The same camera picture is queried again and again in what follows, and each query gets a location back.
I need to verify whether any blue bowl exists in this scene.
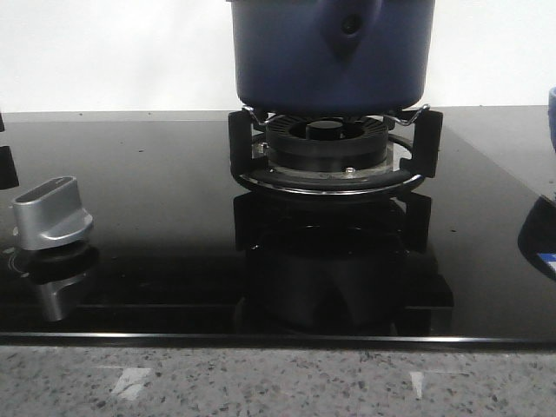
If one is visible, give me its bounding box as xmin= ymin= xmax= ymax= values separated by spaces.
xmin=547 ymin=86 xmax=556 ymax=151

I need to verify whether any blue cooking pot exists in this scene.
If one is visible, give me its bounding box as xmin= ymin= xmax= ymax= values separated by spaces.
xmin=230 ymin=0 xmax=435 ymax=116

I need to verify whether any black pot support grate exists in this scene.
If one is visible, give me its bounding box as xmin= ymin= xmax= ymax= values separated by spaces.
xmin=228 ymin=105 xmax=443 ymax=199

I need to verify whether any black gas burner head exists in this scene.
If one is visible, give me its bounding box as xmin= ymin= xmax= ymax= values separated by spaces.
xmin=266 ymin=116 xmax=388 ymax=172

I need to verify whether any black glass stove top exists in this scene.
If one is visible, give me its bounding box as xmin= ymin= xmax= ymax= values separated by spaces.
xmin=1 ymin=107 xmax=555 ymax=350

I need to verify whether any silver stove knob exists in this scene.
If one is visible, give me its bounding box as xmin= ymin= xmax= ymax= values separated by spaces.
xmin=12 ymin=175 xmax=93 ymax=251

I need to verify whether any black left burner grate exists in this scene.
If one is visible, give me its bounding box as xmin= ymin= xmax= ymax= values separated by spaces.
xmin=0 ymin=105 xmax=20 ymax=191

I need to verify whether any blue white stove label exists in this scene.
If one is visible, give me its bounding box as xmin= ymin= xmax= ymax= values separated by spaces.
xmin=537 ymin=253 xmax=556 ymax=280

